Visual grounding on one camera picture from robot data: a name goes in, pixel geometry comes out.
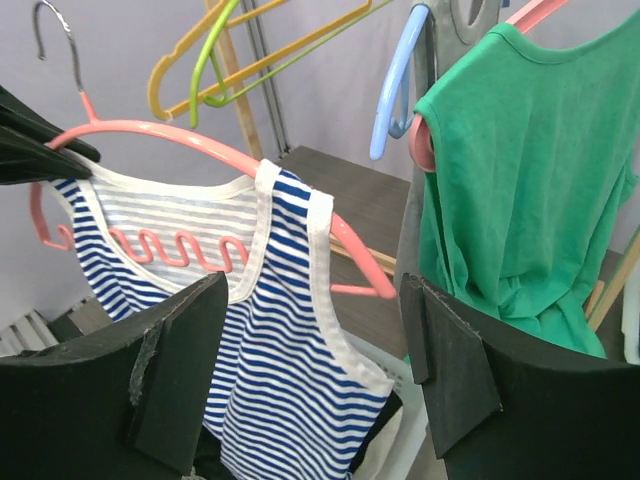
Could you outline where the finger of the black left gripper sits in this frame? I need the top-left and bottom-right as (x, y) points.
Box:
(1, 125), (91, 185)
(1, 87), (58, 143)

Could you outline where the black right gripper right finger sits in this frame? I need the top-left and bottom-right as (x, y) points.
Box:
(399, 274), (639, 479)

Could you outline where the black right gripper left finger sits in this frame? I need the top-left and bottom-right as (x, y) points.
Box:
(1, 273), (228, 479)

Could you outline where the blue white striped tank top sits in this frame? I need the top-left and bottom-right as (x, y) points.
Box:
(49, 160), (392, 479)

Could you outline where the lime green hanger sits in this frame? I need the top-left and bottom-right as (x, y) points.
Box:
(188, 1), (389, 128)

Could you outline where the yellow velvet hanger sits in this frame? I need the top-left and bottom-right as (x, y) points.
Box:
(146, 1), (365, 121)

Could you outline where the blue hanger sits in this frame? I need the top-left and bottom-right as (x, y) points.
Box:
(369, 3), (430, 161)

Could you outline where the grey tank top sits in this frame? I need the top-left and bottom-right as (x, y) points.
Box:
(394, 0), (503, 287)

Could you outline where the black tank top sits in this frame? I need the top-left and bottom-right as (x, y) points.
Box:
(187, 391), (404, 479)

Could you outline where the green tank top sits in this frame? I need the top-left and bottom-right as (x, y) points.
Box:
(415, 15), (639, 357)

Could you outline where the pink hanger with green top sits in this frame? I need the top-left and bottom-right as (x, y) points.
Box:
(408, 0), (567, 173)

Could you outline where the white perforated front basket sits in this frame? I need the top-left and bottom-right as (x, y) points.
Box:
(344, 329), (431, 480)

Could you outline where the wooden clothes rack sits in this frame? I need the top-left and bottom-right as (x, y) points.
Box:
(231, 1), (639, 333)

